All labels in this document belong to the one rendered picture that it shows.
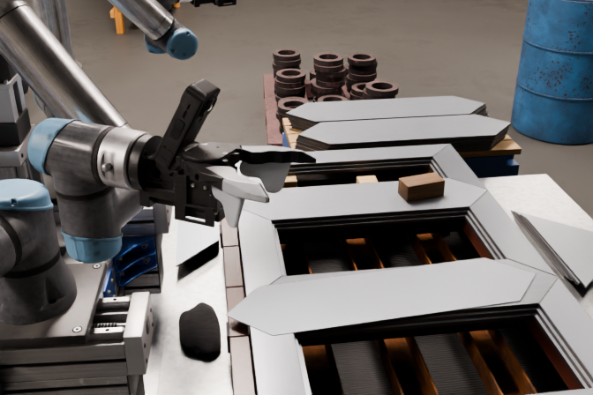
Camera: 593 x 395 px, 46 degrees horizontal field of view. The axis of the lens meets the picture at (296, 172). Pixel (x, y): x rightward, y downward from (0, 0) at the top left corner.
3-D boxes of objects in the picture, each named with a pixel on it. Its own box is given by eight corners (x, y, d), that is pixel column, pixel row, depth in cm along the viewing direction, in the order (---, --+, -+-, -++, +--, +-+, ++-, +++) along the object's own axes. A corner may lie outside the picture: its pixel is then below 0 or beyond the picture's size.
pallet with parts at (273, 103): (380, 91, 528) (384, 30, 507) (410, 165, 413) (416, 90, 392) (263, 93, 525) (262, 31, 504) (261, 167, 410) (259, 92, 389)
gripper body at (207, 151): (245, 207, 87) (161, 190, 91) (247, 141, 84) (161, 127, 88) (217, 229, 80) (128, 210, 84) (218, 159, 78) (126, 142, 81)
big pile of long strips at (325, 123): (479, 108, 280) (481, 93, 277) (521, 149, 244) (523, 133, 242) (282, 117, 270) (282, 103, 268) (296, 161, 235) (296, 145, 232)
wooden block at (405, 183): (433, 186, 207) (435, 171, 205) (444, 196, 202) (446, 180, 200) (397, 192, 203) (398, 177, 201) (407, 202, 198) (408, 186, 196)
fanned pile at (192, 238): (216, 206, 230) (216, 196, 228) (221, 274, 195) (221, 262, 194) (179, 209, 229) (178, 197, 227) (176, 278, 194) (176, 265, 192)
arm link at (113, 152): (131, 121, 90) (92, 137, 82) (162, 126, 88) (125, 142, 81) (132, 175, 92) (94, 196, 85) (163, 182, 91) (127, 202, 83)
